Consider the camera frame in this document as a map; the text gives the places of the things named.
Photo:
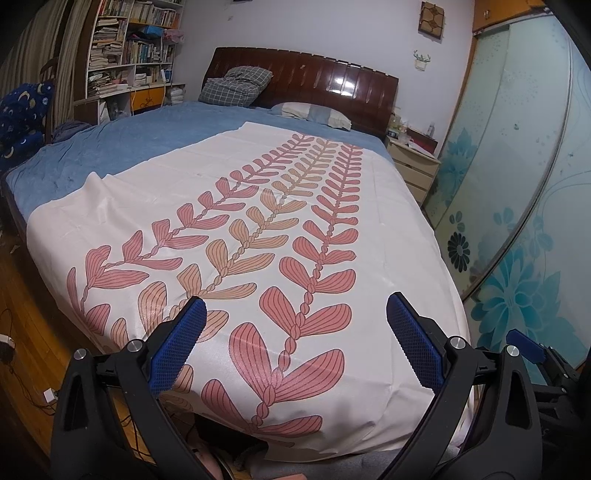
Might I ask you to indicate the white charger plug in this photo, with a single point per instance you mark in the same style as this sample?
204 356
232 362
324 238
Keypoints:
48 396

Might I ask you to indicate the striped curtain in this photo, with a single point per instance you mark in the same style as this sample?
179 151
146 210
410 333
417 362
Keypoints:
32 41

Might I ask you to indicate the striped pillow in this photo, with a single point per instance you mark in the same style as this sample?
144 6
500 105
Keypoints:
309 113

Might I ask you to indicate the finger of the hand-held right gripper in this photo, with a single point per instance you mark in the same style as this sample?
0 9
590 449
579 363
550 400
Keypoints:
524 344

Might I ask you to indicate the blue moon print blanket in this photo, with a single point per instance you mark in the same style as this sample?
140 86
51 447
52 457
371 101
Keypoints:
23 115

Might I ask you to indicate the floral glass wardrobe door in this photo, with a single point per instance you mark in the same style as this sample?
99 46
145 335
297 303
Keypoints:
508 184

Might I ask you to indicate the orange overhead cabinet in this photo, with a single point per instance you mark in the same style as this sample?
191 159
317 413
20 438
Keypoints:
498 11

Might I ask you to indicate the leaf patterned white cloth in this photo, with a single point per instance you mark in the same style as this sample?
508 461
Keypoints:
277 230

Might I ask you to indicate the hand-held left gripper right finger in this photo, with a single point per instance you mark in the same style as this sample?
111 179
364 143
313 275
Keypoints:
415 341

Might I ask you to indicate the white bookshelf with books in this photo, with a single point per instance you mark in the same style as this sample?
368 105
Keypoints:
134 46

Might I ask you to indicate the framed wall picture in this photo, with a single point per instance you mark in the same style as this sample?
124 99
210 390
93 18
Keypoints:
434 17

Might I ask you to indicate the red box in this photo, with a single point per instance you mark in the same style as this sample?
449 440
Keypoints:
422 138

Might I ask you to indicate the grey checked pillow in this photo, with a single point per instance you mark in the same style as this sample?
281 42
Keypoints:
235 85

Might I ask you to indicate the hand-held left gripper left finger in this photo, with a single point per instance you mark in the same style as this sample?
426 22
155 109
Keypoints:
180 341

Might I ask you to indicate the dark wooden headboard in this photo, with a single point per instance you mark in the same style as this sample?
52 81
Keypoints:
323 78

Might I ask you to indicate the cream nightstand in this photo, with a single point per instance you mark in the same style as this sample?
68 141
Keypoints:
411 166

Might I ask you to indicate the wall switch with decor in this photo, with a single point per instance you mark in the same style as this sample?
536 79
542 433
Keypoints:
421 60

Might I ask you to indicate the bed with blue sheet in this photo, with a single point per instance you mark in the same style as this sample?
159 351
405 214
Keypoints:
115 147

